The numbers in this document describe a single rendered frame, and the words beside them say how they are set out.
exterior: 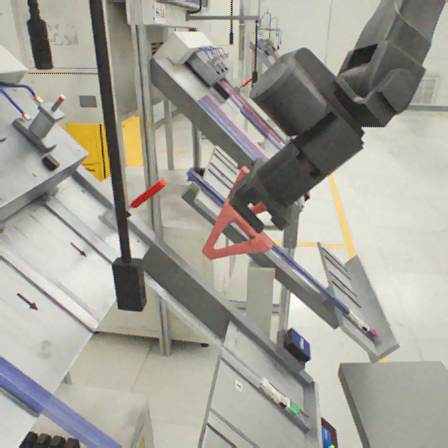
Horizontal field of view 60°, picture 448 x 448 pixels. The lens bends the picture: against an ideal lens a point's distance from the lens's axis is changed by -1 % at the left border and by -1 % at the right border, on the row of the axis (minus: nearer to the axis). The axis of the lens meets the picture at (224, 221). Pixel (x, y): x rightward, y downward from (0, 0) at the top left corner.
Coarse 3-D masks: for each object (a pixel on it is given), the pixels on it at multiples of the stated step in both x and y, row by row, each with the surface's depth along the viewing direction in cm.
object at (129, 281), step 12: (120, 264) 30; (132, 264) 30; (120, 276) 31; (132, 276) 31; (120, 288) 31; (132, 288) 31; (144, 288) 32; (120, 300) 32; (132, 300) 32; (144, 300) 32
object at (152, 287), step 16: (64, 208) 51; (80, 224) 52; (96, 240) 52; (112, 256) 53; (144, 272) 55; (160, 288) 55; (176, 304) 56; (192, 320) 56; (208, 336) 57; (224, 352) 57; (240, 368) 58; (256, 384) 59
